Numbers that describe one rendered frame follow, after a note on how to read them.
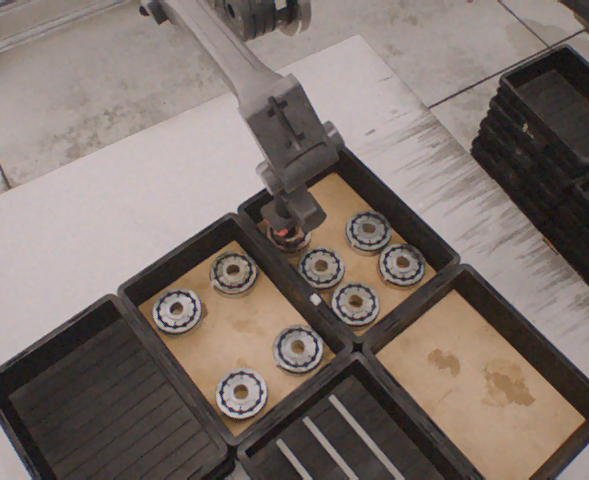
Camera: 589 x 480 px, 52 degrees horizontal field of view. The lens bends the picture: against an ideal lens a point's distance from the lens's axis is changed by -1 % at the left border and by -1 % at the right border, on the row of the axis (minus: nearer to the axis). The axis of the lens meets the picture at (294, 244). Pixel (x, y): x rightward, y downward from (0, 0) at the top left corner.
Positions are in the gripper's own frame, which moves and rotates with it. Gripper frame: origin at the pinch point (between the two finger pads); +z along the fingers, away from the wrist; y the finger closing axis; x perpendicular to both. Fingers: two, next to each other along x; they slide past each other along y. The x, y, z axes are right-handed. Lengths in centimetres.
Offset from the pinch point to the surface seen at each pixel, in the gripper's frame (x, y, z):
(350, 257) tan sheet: -12.6, 7.8, 4.2
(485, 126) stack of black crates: 12, 96, 50
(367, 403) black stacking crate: -39.6, -10.6, 4.3
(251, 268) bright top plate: -2.6, -12.1, 1.0
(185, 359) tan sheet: -9.8, -34.4, 3.9
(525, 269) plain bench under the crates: -38, 45, 18
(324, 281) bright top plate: -14.6, -1.5, 1.1
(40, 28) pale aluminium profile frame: 178, 0, 73
